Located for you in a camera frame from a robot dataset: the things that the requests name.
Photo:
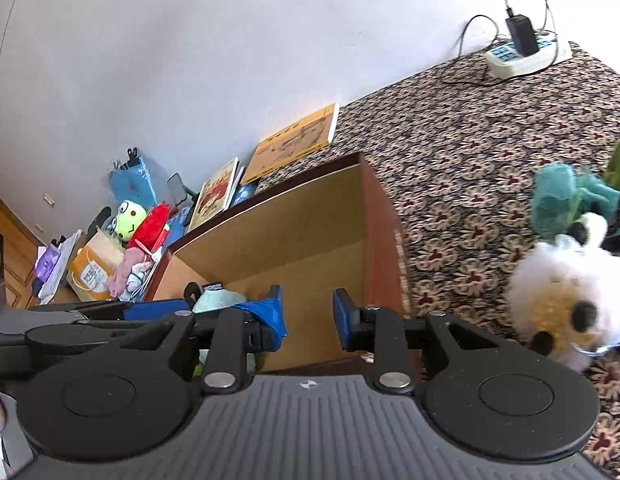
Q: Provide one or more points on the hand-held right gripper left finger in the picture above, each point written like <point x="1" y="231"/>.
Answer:
<point x="270" y="317"/>

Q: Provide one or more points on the panda plush with white fluff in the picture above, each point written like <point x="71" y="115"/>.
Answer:
<point x="550" y="285"/>

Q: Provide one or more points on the orange white paper bag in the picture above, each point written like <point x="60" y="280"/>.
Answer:
<point x="92" y="270"/>

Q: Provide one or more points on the black curved object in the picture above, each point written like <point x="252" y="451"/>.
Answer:
<point x="97" y="220"/>

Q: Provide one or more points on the teal cloth toy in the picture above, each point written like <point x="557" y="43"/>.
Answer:
<point x="555" y="195"/>

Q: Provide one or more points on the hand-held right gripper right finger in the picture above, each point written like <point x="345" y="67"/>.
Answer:
<point x="344" y="320"/>

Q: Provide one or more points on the green frog plush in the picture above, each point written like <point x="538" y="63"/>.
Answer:
<point x="127" y="220"/>

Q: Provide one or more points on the brown cardboard box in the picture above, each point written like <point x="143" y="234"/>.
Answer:
<point x="300" y="225"/>

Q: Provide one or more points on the pink plush toy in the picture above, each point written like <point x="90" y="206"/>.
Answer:
<point x="130" y="272"/>

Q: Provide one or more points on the light green plush toy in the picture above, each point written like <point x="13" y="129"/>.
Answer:
<point x="217" y="302"/>

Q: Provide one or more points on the red plush toy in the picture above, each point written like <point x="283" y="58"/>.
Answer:
<point x="151" y="225"/>

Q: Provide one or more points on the black charger plug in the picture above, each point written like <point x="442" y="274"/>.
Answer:
<point x="521" y="35"/>

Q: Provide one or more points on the purple packet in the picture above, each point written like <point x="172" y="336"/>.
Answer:
<point x="49" y="262"/>

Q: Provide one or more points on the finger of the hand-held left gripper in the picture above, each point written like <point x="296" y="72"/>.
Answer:
<point x="155" y="309"/>
<point x="75" y="340"/>

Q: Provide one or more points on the white wall socket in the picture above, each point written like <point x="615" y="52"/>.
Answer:
<point x="48" y="199"/>

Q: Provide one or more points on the red print picture book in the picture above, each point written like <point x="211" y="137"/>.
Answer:
<point x="215" y="195"/>

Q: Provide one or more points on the white power strip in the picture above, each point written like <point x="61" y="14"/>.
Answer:
<point x="527" y="62"/>

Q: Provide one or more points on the blue folder with clips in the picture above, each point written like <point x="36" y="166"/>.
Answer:
<point x="135" y="185"/>

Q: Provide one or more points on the dark phone on stand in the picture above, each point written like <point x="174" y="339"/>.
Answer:
<point x="177" y="187"/>

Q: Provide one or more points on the white papers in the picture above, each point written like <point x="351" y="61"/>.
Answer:
<point x="65" y="260"/>

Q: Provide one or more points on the white thin book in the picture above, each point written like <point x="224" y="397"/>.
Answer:
<point x="237" y="182"/>

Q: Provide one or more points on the yellow book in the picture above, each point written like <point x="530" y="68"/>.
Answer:
<point x="290" y="142"/>

